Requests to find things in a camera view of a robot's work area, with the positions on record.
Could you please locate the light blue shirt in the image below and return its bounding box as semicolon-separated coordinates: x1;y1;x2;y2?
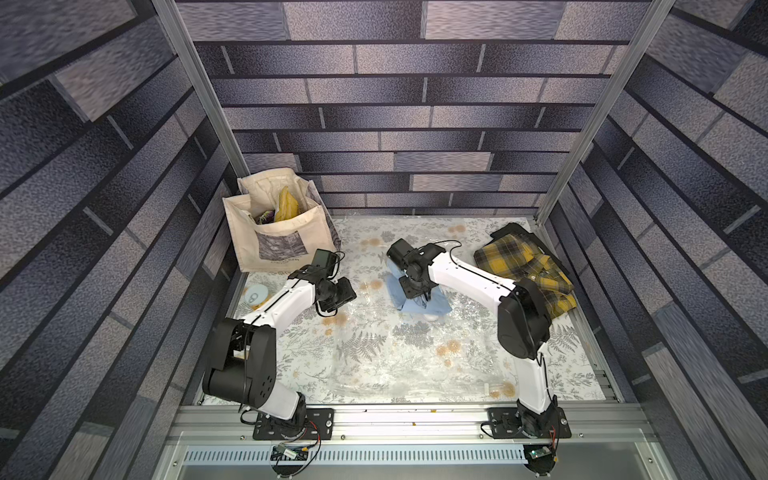
385;274;452;316

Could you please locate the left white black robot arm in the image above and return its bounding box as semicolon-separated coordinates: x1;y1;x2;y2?
202;249;356;430

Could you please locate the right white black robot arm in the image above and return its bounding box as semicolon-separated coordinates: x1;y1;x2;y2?
386;239;570;442

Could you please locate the beige canvas tote bag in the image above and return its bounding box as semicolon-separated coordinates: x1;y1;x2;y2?
223;168;342;273

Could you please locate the yellow black plaid shirt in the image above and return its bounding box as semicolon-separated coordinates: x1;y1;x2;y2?
473;233;577;318

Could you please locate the yellow snack packet in tote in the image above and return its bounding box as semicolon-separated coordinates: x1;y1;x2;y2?
274;187;301;222

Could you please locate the black tray under shirts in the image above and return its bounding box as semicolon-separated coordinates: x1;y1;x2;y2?
489;223;569;274

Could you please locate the left small circuit board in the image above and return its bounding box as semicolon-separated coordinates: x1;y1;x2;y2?
270;444;311;464

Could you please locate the small circuit board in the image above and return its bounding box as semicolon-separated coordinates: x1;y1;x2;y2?
270;444;311;464
523;445;558;477

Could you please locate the right small circuit board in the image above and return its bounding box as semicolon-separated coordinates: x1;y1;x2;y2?
523;445;558;477

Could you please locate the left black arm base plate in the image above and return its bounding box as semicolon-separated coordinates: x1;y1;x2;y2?
252;408;335;441

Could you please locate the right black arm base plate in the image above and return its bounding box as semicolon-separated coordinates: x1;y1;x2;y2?
486;405;572;440

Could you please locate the aluminium front rail frame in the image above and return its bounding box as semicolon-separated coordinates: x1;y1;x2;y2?
150;402;677;479

